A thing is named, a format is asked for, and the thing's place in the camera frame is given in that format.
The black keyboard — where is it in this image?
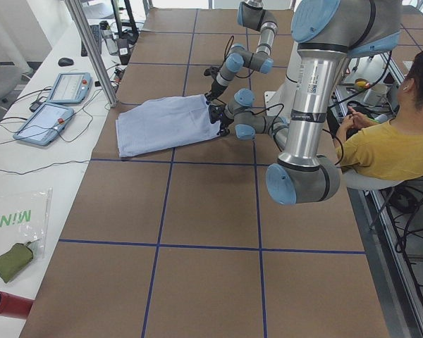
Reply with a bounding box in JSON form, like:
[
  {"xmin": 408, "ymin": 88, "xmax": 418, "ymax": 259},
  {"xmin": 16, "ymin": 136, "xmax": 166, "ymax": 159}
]
[{"xmin": 80, "ymin": 23, "xmax": 102, "ymax": 58}]

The aluminium frame post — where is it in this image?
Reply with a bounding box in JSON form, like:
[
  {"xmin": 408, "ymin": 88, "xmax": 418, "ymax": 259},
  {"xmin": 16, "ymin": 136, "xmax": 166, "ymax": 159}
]
[{"xmin": 65, "ymin": 0, "xmax": 118, "ymax": 108}]

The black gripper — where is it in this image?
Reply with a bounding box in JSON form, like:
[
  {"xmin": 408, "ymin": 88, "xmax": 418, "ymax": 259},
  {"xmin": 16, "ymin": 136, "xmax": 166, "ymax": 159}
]
[
  {"xmin": 204, "ymin": 66, "xmax": 227, "ymax": 104},
  {"xmin": 208, "ymin": 104, "xmax": 234, "ymax": 137}
]

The blue teach pendant tablet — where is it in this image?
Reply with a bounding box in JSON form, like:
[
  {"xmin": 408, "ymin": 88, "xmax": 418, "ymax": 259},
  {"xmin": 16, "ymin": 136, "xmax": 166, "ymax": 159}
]
[
  {"xmin": 13, "ymin": 103, "xmax": 74, "ymax": 146},
  {"xmin": 47, "ymin": 73, "xmax": 92, "ymax": 104}
]

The red cylinder bottle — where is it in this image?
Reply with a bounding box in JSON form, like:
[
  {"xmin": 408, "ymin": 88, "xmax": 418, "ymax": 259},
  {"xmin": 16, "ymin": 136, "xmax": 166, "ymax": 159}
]
[{"xmin": 0, "ymin": 291, "xmax": 34, "ymax": 319}]

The small black device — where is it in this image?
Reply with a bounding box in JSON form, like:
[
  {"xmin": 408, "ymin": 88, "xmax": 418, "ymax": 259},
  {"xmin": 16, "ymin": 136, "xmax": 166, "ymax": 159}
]
[{"xmin": 29, "ymin": 101, "xmax": 43, "ymax": 112}]

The person in yellow shirt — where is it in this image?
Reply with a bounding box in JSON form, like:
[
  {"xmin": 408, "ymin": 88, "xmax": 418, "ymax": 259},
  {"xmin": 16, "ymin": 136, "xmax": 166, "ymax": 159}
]
[{"xmin": 333, "ymin": 51, "xmax": 423, "ymax": 181}]

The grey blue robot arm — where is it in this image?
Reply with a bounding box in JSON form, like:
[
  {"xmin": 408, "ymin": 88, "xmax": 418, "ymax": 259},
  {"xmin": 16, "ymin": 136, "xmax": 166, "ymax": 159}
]
[
  {"xmin": 204, "ymin": 1, "xmax": 278, "ymax": 102},
  {"xmin": 209, "ymin": 1, "xmax": 401, "ymax": 205}
]

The black computer mouse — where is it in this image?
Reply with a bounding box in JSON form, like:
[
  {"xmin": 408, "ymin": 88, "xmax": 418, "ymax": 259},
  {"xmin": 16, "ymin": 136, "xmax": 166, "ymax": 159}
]
[{"xmin": 58, "ymin": 57, "xmax": 75, "ymax": 67}]

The clear plastic bag green print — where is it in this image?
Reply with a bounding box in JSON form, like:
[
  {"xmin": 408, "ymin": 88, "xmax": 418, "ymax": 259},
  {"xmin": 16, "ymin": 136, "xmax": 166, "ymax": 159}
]
[{"xmin": 0, "ymin": 188, "xmax": 52, "ymax": 260}]

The light blue striped shirt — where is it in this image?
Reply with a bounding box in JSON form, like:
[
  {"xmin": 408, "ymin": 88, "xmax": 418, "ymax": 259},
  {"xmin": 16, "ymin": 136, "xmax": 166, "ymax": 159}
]
[{"xmin": 116, "ymin": 94, "xmax": 220, "ymax": 158}]

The olive green folded pouch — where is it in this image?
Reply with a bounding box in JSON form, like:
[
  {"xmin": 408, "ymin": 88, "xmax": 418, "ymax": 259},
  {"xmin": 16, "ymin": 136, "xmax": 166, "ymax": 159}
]
[{"xmin": 0, "ymin": 241, "xmax": 35, "ymax": 284}]

